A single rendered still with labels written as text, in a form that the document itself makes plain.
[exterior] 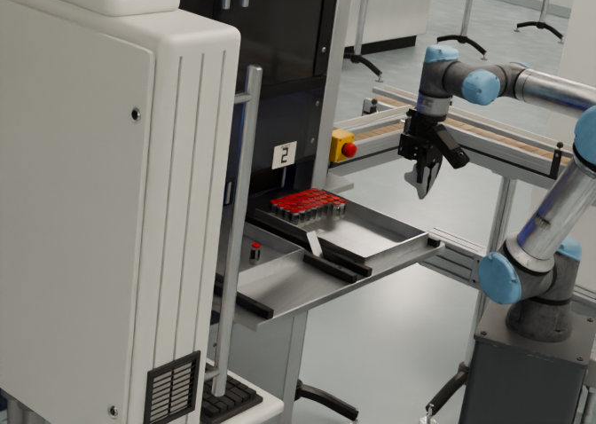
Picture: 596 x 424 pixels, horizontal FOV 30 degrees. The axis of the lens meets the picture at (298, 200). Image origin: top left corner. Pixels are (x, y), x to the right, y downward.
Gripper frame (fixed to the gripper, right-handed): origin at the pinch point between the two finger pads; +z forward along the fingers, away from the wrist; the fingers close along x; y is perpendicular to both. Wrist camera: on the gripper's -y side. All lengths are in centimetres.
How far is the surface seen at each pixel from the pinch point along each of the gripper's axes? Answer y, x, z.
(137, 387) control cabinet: -16, 105, 5
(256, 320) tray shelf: -1, 58, 15
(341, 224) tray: 20.5, 2.8, 14.5
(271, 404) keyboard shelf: -16, 69, 22
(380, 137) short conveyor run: 49, -51, 9
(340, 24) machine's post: 38, -9, -31
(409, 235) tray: 5.4, -5.4, 13.8
